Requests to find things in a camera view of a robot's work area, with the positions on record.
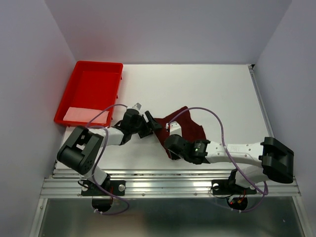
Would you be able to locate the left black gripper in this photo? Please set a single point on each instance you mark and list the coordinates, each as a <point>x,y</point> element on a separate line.
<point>147,129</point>

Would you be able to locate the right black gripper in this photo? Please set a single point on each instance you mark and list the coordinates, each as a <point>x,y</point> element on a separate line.
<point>174,155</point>

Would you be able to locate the dark red t shirt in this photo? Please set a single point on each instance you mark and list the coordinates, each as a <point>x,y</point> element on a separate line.
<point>191,131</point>

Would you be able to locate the red plastic tray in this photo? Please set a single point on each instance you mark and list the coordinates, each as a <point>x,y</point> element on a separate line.
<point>91,86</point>

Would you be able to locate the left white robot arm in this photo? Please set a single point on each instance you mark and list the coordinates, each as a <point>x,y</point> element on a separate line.
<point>85,145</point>

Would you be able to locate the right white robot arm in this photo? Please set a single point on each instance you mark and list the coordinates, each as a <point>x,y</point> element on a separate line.
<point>253,163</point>

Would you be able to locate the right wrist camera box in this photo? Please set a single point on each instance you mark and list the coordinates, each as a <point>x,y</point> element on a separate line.
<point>175,143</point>

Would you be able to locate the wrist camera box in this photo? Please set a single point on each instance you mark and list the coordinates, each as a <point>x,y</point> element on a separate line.
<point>132,116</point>
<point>175,143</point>

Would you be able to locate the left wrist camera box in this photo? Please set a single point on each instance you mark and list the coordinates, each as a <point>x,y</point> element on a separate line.
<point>132,116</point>

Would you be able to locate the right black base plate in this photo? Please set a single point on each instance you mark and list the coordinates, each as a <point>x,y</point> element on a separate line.
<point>221,187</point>

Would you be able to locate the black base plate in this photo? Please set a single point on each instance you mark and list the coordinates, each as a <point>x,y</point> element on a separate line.
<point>115,187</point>
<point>221,187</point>

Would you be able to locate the aluminium rail frame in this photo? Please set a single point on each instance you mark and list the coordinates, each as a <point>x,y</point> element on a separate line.
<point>173,198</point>

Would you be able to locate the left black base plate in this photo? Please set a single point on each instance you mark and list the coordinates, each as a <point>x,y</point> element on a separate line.
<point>115,187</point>

